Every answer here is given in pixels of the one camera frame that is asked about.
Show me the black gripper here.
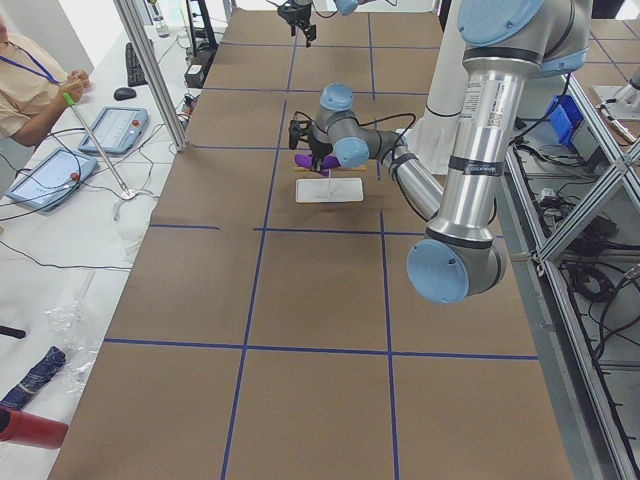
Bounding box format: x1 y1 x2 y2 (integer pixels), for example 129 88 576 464
277 0 317 48
308 134 333 172

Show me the purple towel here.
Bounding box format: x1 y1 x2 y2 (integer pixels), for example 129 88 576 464
294 154 341 175

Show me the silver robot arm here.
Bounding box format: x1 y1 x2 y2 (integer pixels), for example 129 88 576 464
271 0 370 48
290 1 593 304

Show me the near wooden rack bar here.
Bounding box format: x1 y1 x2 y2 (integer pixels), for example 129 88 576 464
292 165 367 176

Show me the white rack base tray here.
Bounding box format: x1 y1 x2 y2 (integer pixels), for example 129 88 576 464
295 178 364 203

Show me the black keyboard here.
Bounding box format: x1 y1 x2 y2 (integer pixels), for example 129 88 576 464
124 42 147 88

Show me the black computer mouse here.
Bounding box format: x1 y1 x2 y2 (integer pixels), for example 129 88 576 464
113 87 137 101

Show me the upper teach pendant tablet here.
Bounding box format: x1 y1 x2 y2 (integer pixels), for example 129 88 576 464
91 106 149 156

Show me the teach pendant tablet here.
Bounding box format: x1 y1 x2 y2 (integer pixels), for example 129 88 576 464
91 106 149 156
5 148 97 212

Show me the blue plastic bin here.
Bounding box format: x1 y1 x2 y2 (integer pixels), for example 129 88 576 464
546 95 584 146

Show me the lower teach pendant tablet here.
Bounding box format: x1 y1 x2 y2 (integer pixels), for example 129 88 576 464
5 148 97 212

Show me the seated person beige shirt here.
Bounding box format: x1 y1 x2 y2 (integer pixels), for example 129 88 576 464
1 21 90 147

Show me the folded dark umbrella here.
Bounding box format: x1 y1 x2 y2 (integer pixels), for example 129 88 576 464
1 346 66 411

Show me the red bottle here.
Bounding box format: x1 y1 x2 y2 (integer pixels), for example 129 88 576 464
1 408 69 450

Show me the white pedestal column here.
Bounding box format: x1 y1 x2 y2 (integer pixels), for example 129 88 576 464
422 1 468 175

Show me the aluminium frame post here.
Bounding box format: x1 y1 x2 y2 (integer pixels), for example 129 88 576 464
113 0 187 152

